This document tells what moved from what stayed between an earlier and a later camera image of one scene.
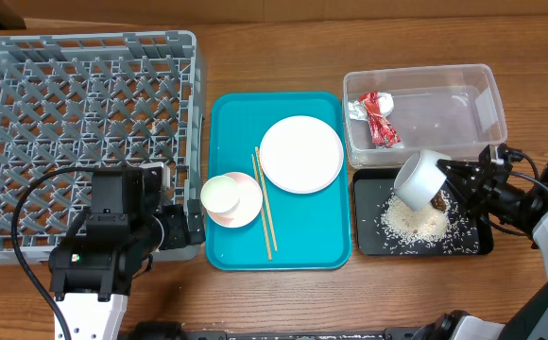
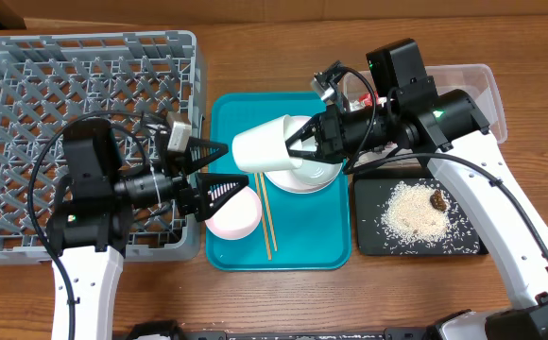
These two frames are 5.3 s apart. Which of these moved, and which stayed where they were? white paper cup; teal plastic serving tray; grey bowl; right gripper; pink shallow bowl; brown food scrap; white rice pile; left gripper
Moved: right gripper; pink shallow bowl; white paper cup; left gripper; grey bowl
Stayed: teal plastic serving tray; brown food scrap; white rice pile
